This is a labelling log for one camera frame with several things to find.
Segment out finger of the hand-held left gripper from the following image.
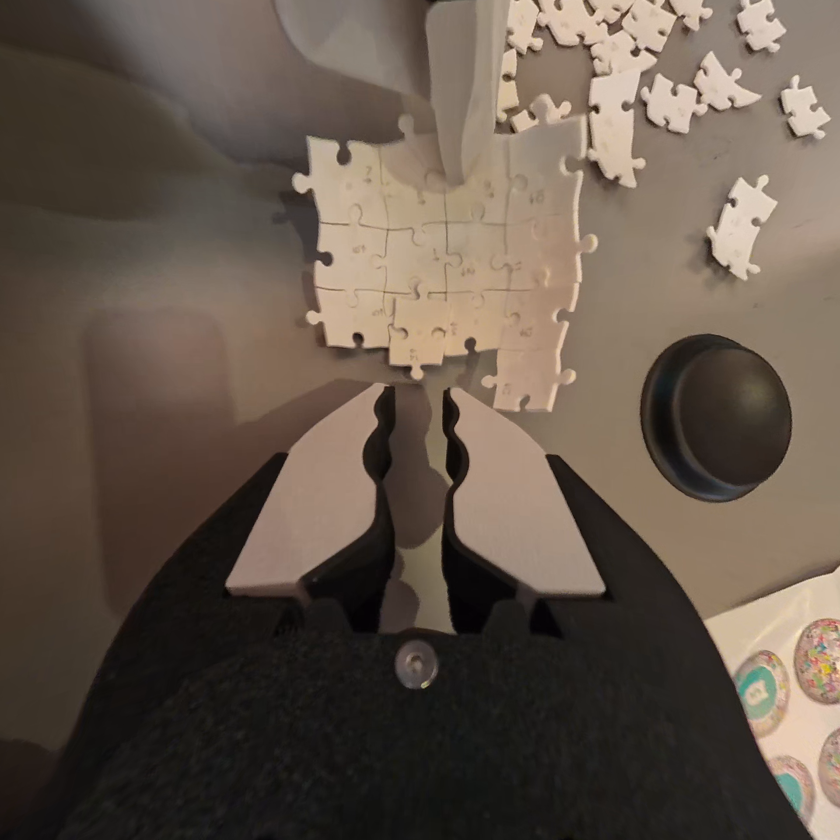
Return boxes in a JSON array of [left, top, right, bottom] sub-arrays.
[[272, 0, 431, 109], [424, 0, 514, 182]]

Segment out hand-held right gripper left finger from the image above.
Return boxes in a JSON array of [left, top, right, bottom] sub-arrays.
[[225, 385, 396, 634]]

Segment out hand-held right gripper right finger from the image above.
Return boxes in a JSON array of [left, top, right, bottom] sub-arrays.
[[443, 387, 608, 634]]

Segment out curved assembled puzzle section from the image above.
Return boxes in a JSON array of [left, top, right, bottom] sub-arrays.
[[292, 115, 600, 413]]

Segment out single white puzzle piece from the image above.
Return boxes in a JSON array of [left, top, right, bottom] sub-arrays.
[[388, 298, 451, 382]]

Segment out pile of white puzzle pieces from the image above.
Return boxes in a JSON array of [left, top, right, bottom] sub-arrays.
[[495, 0, 832, 189]]

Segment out joined white puzzle piece pair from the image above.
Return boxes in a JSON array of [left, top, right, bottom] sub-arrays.
[[706, 174, 779, 282]]

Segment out black round stand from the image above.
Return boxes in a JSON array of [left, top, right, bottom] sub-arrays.
[[640, 334, 794, 504]]

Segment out white printed paper sheet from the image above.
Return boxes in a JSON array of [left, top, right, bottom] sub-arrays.
[[701, 570, 840, 840]]

